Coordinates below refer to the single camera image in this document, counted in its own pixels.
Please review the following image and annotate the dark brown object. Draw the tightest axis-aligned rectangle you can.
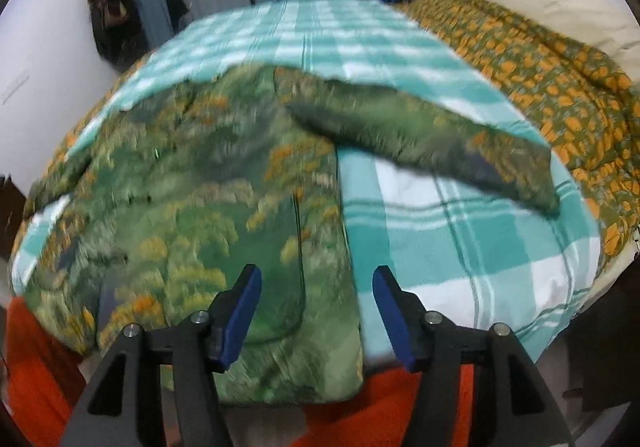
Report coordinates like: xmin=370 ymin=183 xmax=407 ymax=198
xmin=0 ymin=174 xmax=26 ymax=248

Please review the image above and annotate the green landscape print shirt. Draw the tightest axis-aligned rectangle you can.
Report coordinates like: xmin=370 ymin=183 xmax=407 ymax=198
xmin=22 ymin=64 xmax=563 ymax=403

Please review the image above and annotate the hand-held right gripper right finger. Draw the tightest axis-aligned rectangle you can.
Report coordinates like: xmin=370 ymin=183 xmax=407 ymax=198
xmin=372 ymin=264 xmax=573 ymax=447

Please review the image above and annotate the green blanket with orange dots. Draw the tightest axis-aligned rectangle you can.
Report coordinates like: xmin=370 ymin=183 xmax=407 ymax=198
xmin=10 ymin=0 xmax=640 ymax=258

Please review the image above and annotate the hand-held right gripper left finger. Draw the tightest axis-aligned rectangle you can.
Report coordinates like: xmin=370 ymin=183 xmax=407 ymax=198
xmin=60 ymin=264 xmax=263 ymax=447

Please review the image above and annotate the teal checked bedsheet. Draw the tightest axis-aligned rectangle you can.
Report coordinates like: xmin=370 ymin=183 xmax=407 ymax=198
xmin=10 ymin=0 xmax=601 ymax=368

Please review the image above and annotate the dark furniture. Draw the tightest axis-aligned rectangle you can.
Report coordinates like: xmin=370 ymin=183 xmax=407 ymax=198
xmin=560 ymin=247 xmax=640 ymax=428

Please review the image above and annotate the orange red cloth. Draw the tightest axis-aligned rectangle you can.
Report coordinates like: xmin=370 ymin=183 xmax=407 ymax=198
xmin=2 ymin=297 xmax=476 ymax=447

